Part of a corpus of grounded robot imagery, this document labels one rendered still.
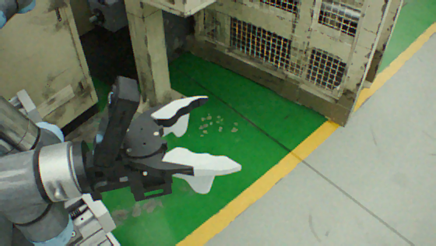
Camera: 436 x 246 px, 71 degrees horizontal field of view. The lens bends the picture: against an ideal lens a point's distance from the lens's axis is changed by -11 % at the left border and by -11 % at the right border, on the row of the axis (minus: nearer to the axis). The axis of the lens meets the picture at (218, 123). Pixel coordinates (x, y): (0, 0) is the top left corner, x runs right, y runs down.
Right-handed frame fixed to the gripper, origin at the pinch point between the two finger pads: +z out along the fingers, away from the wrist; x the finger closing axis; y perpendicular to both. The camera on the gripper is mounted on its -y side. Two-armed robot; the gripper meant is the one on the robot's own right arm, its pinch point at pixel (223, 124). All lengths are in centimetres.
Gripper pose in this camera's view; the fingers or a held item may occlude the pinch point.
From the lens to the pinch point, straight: 45.9
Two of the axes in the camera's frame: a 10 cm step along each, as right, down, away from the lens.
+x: 2.9, 5.9, -7.5
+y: 0.4, 7.8, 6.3
